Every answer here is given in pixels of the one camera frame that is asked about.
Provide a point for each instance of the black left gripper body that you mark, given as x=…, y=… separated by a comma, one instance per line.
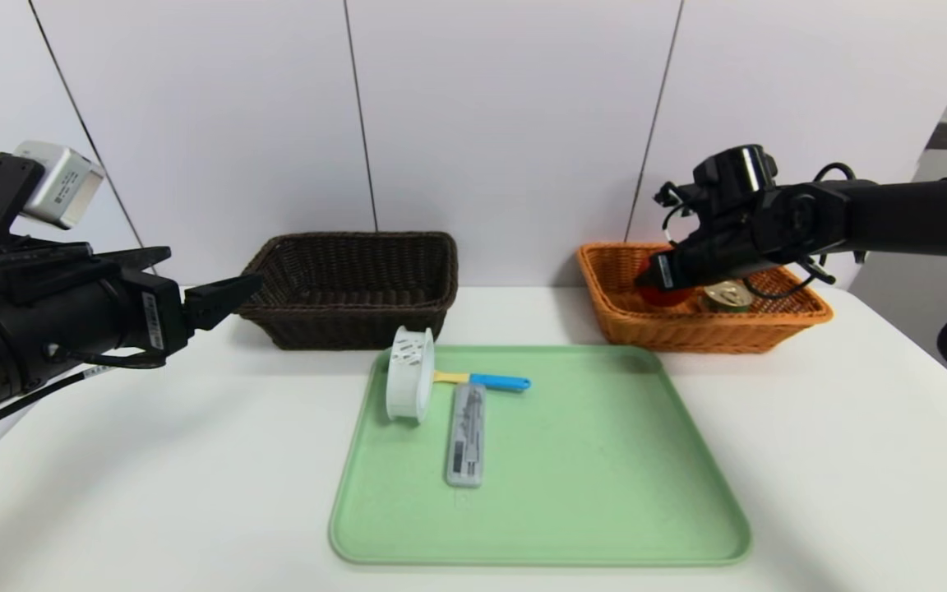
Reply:
x=159, y=315

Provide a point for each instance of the grey translucent pen case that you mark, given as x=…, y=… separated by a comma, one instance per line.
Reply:
x=466, y=436

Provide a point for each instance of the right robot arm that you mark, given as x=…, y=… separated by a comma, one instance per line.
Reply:
x=893, y=218

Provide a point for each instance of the black wall fixture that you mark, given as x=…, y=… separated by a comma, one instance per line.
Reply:
x=943, y=136

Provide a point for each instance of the dark brown wicker basket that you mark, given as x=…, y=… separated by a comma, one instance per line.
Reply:
x=358, y=288

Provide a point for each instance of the orange wicker basket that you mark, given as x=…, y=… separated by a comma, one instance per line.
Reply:
x=621, y=321

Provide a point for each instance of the tin can with gold lid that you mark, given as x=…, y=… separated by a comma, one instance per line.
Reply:
x=727, y=298

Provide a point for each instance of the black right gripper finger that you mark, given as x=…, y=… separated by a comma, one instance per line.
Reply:
x=650, y=279

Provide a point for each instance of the red apple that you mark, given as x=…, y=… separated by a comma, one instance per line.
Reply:
x=667, y=298

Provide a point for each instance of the light green plastic tray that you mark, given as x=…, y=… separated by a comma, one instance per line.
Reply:
x=556, y=493

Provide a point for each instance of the white perforated plastic cup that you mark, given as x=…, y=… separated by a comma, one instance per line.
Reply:
x=408, y=386

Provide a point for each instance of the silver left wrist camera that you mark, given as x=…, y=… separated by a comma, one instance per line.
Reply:
x=58, y=185

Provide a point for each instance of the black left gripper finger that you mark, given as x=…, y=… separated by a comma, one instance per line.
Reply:
x=136, y=257
x=214, y=302

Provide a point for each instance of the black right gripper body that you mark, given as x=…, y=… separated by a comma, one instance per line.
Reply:
x=665, y=271

